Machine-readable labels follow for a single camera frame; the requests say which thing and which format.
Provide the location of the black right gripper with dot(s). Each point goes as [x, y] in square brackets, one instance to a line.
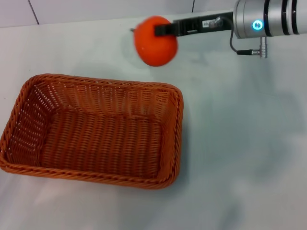
[204, 25]

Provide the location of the orange toy fruit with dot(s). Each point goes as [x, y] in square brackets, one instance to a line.
[156, 45]

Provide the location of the orange woven rectangular basket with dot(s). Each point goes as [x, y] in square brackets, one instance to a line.
[96, 139]

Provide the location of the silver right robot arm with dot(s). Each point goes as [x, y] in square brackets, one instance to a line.
[271, 18]

